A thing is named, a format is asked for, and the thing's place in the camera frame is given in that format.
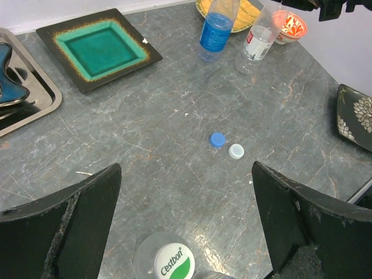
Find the white green Cestbon cap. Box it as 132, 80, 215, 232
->
153, 242, 195, 279

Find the metal tray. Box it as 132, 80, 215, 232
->
1, 28, 62, 136

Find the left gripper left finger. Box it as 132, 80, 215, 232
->
1, 163, 121, 278

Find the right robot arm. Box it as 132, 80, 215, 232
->
274, 0, 371, 22

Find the green square plate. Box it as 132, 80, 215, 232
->
36, 8, 162, 93

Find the yellow bamboo pattern plate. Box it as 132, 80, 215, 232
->
195, 0, 260, 33

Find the blue label plastic bottle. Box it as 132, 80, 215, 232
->
198, 0, 240, 63

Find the white cap clear bottle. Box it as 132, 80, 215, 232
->
235, 2, 288, 74

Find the blue bottle cap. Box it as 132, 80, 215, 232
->
209, 132, 226, 148

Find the green label plastic bottle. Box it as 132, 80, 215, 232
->
133, 232, 231, 279

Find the dark floral square plate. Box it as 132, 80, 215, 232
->
337, 84, 371, 152

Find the orange white floral bowl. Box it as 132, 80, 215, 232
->
275, 12, 307, 45

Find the blue star shaped dish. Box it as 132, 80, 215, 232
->
1, 42, 30, 107

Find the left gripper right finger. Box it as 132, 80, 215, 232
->
252, 161, 371, 278

